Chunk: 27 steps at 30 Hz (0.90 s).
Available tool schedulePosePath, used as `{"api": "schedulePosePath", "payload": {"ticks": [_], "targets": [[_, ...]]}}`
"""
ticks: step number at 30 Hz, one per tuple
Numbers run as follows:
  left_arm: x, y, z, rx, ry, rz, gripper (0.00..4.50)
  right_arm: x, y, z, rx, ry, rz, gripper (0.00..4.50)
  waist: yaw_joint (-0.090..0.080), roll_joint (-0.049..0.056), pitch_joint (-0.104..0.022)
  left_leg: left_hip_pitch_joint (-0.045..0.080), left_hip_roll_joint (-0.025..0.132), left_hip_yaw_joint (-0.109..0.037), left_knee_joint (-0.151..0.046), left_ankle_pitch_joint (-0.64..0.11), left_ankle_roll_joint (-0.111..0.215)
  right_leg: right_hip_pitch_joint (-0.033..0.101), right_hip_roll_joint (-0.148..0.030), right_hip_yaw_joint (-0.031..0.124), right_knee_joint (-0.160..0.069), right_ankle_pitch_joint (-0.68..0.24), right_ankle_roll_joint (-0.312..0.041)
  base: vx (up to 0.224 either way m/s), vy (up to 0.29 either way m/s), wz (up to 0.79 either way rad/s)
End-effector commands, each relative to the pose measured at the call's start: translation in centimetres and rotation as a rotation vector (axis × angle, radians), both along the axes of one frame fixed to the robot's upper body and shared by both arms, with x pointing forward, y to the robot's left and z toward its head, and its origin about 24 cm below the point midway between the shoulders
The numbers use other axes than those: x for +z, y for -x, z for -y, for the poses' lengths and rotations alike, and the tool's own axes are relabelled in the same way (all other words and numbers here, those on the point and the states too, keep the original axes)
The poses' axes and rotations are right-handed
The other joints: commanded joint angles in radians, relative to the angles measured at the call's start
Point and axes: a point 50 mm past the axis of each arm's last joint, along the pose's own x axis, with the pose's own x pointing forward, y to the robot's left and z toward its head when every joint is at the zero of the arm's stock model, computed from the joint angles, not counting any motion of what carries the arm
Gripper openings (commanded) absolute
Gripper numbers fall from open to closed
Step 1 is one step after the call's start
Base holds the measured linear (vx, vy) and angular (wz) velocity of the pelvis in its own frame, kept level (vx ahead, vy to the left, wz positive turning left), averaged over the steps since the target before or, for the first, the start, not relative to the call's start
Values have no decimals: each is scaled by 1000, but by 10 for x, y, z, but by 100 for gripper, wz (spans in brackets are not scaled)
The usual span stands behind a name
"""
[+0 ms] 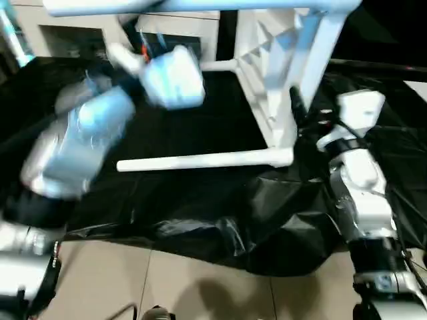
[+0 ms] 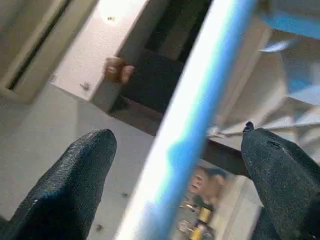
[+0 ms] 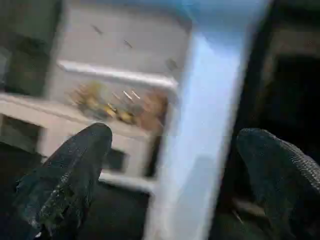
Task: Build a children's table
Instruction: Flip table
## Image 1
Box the white plastic table top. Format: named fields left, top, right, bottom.
left=234, top=0, right=364, bottom=167

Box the white plastic table leg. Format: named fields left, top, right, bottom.
left=43, top=0, right=361, bottom=17
left=117, top=149, right=278, bottom=174
left=199, top=59, right=241, bottom=73

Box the black work mat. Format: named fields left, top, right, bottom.
left=0, top=57, right=427, bottom=277

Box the white cabinet with glass doors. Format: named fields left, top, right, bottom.
left=37, top=8, right=221, bottom=64

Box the grey left robot foot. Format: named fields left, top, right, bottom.
left=143, top=305, right=175, bottom=320

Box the grey window curtain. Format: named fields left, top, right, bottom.
left=0, top=0, right=34, bottom=69

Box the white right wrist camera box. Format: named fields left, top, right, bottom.
left=316, top=91, right=388, bottom=153

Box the grey horizontal rail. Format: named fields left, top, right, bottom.
left=330, top=59, right=427, bottom=71

